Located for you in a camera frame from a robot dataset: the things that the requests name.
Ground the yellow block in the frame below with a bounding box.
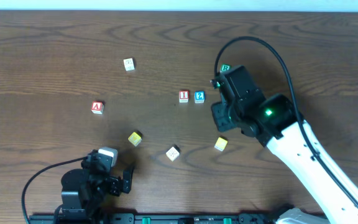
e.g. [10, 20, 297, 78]
[128, 131, 142, 147]
[214, 137, 228, 152]

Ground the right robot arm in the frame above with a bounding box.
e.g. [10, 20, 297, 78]
[211, 65, 358, 223]

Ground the yellow block right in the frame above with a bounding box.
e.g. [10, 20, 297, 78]
[214, 137, 228, 152]

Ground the red letter A block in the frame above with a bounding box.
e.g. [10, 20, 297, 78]
[91, 101, 104, 114]

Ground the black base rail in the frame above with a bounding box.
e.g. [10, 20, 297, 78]
[29, 213, 329, 224]

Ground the green letter R block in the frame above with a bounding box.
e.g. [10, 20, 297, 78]
[220, 64, 231, 72]

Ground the plain wooden picture block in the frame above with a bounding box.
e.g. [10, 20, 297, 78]
[123, 58, 135, 72]

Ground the red letter I block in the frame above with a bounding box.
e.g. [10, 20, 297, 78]
[178, 90, 189, 103]

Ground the wooden block bottom centre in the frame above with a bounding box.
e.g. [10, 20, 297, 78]
[165, 145, 180, 161]

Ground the yellow block left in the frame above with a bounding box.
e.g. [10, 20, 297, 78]
[128, 131, 142, 147]

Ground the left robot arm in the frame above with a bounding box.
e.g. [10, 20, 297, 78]
[53, 152, 135, 223]

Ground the blue number 2 block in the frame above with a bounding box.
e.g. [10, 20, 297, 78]
[194, 91, 205, 104]

